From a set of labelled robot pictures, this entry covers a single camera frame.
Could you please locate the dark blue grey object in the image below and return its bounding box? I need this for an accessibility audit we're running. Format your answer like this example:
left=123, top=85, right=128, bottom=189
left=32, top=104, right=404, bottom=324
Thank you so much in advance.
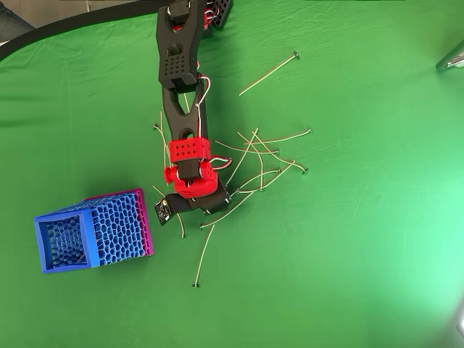
left=0, top=0, right=36, bottom=44

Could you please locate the black perforated arm base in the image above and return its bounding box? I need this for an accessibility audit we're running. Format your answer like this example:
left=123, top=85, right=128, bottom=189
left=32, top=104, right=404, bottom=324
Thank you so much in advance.
left=207, top=0, right=233, bottom=30

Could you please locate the blue and magenta mesh basket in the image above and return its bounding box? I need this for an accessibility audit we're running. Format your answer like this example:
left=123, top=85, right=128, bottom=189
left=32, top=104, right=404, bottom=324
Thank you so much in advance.
left=32, top=187, right=155, bottom=276

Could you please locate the white red wrist cable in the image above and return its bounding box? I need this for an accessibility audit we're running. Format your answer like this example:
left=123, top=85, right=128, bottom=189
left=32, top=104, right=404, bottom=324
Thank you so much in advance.
left=208, top=154, right=233, bottom=170

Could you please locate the white red forearm cable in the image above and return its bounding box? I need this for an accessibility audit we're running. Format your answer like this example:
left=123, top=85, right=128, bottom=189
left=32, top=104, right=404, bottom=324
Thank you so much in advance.
left=195, top=75, right=212, bottom=138

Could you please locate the green cloth with black rim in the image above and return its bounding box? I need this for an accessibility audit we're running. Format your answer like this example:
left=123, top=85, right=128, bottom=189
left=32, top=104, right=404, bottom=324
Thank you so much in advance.
left=0, top=0, right=464, bottom=348

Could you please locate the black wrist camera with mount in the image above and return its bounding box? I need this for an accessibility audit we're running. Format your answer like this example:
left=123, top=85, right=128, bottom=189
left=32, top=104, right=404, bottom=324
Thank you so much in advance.
left=154, top=194, right=193, bottom=226

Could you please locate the chrome stand tube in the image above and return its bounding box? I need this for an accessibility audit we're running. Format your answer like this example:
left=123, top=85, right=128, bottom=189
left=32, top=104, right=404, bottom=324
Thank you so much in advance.
left=435, top=38, right=464, bottom=71

